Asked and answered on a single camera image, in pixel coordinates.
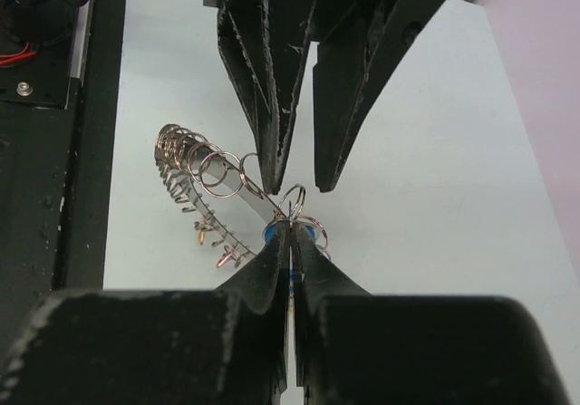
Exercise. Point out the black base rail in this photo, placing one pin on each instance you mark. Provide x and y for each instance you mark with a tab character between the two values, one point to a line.
60	82

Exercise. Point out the blue tag key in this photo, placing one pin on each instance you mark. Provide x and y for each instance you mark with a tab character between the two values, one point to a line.
290	251

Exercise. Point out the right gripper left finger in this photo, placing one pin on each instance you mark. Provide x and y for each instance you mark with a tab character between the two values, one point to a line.
253	361

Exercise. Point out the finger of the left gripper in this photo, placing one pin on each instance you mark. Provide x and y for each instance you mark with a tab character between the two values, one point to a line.
360	44
264	46

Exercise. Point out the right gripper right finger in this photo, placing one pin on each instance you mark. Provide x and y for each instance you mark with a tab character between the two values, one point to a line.
317	282

